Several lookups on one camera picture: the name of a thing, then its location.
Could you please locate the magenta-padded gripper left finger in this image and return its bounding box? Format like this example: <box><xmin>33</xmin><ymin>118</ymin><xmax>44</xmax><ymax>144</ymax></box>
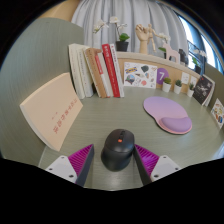
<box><xmin>44</xmin><ymin>143</ymin><xmax>95</xmax><ymax>188</ymax></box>

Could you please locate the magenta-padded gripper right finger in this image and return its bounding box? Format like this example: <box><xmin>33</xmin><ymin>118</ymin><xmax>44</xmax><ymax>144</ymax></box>
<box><xmin>133</xmin><ymin>143</ymin><xmax>183</xmax><ymax>187</ymax></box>

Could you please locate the black computer mouse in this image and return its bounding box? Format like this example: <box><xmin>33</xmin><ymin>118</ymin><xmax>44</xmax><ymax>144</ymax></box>
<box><xmin>100</xmin><ymin>128</ymin><xmax>136</xmax><ymax>173</ymax></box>

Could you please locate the purple mouse pad with wrist rest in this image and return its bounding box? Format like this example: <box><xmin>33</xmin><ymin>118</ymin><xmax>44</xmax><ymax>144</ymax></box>
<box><xmin>143</xmin><ymin>96</ymin><xmax>193</xmax><ymax>136</ymax></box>

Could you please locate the beige book with red text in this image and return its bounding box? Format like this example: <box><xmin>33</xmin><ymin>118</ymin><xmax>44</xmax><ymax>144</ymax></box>
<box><xmin>19</xmin><ymin>72</ymin><xmax>84</xmax><ymax>153</ymax></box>

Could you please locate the small succulent in white pot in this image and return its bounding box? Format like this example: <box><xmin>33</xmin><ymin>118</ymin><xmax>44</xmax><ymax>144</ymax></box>
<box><xmin>161</xmin><ymin>77</ymin><xmax>173</xmax><ymax>93</ymax></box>
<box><xmin>186</xmin><ymin>82</ymin><xmax>196</xmax><ymax>98</ymax></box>
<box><xmin>173</xmin><ymin>79</ymin><xmax>184</xmax><ymax>95</ymax></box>

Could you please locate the colourful sticker card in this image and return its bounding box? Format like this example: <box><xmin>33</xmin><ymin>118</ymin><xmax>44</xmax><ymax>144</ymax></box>
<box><xmin>210</xmin><ymin>98</ymin><xmax>224</xmax><ymax>129</ymax></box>

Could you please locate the white sticker sheet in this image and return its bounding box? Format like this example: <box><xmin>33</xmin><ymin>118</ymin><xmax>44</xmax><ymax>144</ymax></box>
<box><xmin>123</xmin><ymin>61</ymin><xmax>158</xmax><ymax>90</ymax></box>

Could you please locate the purple round number sticker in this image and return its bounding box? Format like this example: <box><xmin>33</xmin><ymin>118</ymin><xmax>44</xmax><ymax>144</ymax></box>
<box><xmin>155</xmin><ymin>67</ymin><xmax>170</xmax><ymax>85</ymax></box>

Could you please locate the thin white book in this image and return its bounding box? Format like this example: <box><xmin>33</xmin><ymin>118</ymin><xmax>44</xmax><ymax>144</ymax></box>
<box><xmin>77</xmin><ymin>45</ymin><xmax>95</xmax><ymax>98</ymax></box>

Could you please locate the white book with red spine stripe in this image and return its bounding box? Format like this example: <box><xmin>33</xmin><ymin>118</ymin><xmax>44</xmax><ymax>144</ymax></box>
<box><xmin>94</xmin><ymin>51</ymin><xmax>114</xmax><ymax>98</ymax></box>

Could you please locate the tan brown book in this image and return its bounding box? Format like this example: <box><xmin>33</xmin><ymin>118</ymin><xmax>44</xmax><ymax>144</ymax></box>
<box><xmin>83</xmin><ymin>47</ymin><xmax>108</xmax><ymax>99</ymax></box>

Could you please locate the black cover book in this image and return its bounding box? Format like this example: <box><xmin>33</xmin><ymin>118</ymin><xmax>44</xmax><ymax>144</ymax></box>
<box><xmin>192</xmin><ymin>74</ymin><xmax>216</xmax><ymax>107</ymax></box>

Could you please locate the white orchid in black pot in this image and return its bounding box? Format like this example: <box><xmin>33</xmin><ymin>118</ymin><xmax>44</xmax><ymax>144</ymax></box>
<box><xmin>190</xmin><ymin>49</ymin><xmax>208</xmax><ymax>75</ymax></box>
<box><xmin>92</xmin><ymin>15</ymin><xmax>131</xmax><ymax>53</ymax></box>

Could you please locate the black wooden horse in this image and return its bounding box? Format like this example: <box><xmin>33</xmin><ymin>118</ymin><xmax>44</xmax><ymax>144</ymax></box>
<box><xmin>178</xmin><ymin>48</ymin><xmax>190</xmax><ymax>66</ymax></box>

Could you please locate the wooden hand model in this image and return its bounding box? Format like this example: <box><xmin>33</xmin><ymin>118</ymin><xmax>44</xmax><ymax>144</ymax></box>
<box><xmin>134</xmin><ymin>23</ymin><xmax>150</xmax><ymax>55</ymax></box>

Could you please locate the white orchid plant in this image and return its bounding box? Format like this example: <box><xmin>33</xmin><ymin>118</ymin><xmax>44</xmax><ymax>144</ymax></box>
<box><xmin>156</xmin><ymin>32</ymin><xmax>172</xmax><ymax>54</ymax></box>

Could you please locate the grey curtain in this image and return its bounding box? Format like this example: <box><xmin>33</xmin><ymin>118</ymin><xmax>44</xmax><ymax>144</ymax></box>
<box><xmin>70</xmin><ymin>0</ymin><xmax>189</xmax><ymax>59</ymax></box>

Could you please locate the white wall socket plate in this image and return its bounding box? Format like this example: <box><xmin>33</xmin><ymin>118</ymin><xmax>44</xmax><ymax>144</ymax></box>
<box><xmin>180</xmin><ymin>72</ymin><xmax>191</xmax><ymax>85</ymax></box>
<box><xmin>189</xmin><ymin>75</ymin><xmax>198</xmax><ymax>87</ymax></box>

